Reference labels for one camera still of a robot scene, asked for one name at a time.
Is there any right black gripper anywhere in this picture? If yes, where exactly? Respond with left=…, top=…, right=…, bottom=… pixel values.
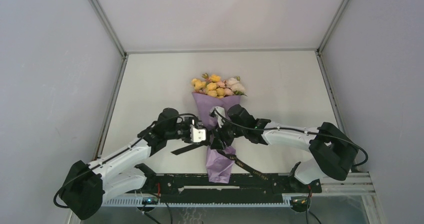
left=209, top=118, right=247, bottom=151

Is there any black ribbon strap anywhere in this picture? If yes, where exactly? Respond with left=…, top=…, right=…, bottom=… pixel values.
left=170, top=142, right=270, bottom=182

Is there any white fake flower stem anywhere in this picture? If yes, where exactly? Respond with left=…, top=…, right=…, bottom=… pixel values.
left=225, top=76, right=246, bottom=96

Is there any pink wrapping paper sheet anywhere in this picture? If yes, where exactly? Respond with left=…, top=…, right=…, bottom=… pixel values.
left=192, top=93, right=241, bottom=184

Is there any yellow fake flower stem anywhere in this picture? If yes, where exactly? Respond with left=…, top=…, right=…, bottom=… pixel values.
left=190, top=73, right=225, bottom=98

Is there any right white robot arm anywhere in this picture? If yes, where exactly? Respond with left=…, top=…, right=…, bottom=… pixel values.
left=209, top=104, right=369, bottom=192

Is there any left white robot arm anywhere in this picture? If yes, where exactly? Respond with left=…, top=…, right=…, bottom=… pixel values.
left=53, top=108, right=207, bottom=220

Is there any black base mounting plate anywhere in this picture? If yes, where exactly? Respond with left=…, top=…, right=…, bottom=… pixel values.
left=131, top=173, right=322, bottom=203

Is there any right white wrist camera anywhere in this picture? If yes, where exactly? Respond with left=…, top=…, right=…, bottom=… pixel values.
left=209, top=106, right=226, bottom=128

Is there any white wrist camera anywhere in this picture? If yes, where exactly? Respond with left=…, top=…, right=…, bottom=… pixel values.
left=209, top=106, right=226, bottom=128
left=190, top=125, right=207, bottom=144

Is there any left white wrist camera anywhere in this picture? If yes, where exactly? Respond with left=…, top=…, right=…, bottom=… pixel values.
left=190, top=125, right=207, bottom=144

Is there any white cable duct strip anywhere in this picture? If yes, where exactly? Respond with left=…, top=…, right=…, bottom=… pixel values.
left=101, top=195, right=292, bottom=207

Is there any aluminium frame rail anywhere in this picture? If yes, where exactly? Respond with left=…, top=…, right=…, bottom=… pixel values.
left=88, top=0, right=127, bottom=58

